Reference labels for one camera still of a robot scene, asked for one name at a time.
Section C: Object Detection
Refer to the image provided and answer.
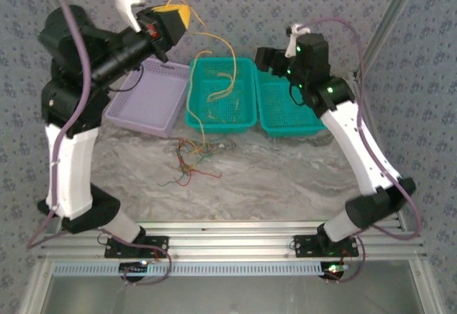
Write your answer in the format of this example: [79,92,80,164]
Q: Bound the thin red cable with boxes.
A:
[180,138,223,187]
[174,138,196,173]

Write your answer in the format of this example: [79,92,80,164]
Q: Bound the teal plastic basket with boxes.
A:
[253,66,328,138]
[184,56,258,135]

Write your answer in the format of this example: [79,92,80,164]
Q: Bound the thin yellow cable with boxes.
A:
[206,72,241,123]
[165,0,238,155]

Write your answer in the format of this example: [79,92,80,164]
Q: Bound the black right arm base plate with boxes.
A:
[293,234,359,258]

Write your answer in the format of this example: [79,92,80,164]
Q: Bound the aluminium side rail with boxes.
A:
[353,73,383,144]

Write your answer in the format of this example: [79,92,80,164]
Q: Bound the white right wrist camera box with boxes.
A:
[284,23,310,59]

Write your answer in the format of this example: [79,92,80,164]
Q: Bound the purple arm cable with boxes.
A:
[299,16,423,285]
[25,0,173,286]

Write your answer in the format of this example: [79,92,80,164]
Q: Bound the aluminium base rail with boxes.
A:
[35,221,428,260]

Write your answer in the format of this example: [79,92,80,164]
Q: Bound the white slotted cable duct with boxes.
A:
[53,260,324,278]

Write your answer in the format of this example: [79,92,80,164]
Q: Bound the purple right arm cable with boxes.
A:
[299,16,423,285]

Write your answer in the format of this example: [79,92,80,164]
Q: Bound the lilac plastic basket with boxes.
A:
[104,58,191,139]

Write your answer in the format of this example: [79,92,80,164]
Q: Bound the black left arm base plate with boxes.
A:
[104,235,169,258]

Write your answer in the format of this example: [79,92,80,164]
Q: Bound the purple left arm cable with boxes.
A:
[25,0,173,286]

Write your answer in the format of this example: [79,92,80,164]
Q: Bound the black controller board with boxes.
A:
[119,260,149,276]
[323,262,349,280]

